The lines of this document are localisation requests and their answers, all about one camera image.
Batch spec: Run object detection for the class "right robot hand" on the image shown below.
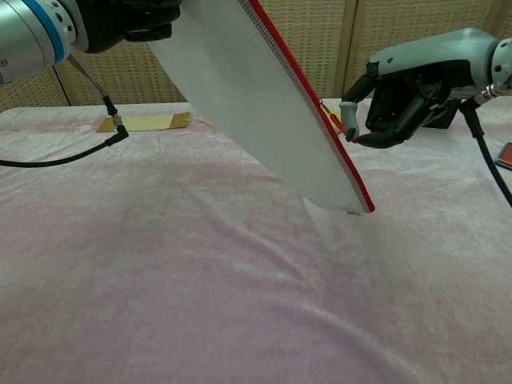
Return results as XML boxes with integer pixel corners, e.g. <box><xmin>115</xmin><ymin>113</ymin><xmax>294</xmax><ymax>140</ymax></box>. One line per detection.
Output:
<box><xmin>338</xmin><ymin>27</ymin><xmax>501</xmax><ymax>149</ymax></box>

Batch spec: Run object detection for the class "clear mesh zipper pouch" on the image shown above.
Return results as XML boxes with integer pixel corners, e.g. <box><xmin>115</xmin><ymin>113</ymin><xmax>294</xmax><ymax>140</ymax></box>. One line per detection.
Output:
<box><xmin>147</xmin><ymin>0</ymin><xmax>377</xmax><ymax>217</ymax></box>

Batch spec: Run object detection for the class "gold cream bookmark with tassel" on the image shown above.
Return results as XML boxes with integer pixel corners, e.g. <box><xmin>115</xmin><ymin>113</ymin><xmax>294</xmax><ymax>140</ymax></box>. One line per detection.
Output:
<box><xmin>96</xmin><ymin>112</ymin><xmax>220</xmax><ymax>134</ymax></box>

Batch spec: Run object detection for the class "black cardboard box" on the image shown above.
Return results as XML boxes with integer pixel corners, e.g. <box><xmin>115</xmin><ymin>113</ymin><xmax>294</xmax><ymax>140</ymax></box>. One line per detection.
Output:
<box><xmin>422</xmin><ymin>98</ymin><xmax>462</xmax><ymax>130</ymax></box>

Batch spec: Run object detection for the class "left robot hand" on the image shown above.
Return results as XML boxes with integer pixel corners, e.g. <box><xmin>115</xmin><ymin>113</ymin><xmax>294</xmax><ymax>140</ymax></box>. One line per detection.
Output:
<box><xmin>74</xmin><ymin>0</ymin><xmax>182</xmax><ymax>55</ymax></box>

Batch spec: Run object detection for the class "woven bamboo folding screen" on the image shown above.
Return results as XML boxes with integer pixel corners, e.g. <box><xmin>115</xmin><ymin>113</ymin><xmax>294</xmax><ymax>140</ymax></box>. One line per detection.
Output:
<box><xmin>0</xmin><ymin>0</ymin><xmax>512</xmax><ymax>114</ymax></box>

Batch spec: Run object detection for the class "black left hand cable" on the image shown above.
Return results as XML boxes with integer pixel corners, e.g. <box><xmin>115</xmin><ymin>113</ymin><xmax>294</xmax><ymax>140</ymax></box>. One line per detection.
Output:
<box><xmin>0</xmin><ymin>54</ymin><xmax>130</xmax><ymax>169</ymax></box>

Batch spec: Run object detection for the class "pink tablecloth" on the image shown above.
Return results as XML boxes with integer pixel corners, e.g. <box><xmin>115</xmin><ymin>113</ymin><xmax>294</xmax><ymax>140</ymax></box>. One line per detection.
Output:
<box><xmin>0</xmin><ymin>95</ymin><xmax>512</xmax><ymax>384</ymax></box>

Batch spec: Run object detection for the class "red ink pad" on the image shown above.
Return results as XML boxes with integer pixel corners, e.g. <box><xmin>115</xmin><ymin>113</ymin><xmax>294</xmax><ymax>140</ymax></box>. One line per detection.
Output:
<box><xmin>494</xmin><ymin>142</ymin><xmax>512</xmax><ymax>172</ymax></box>

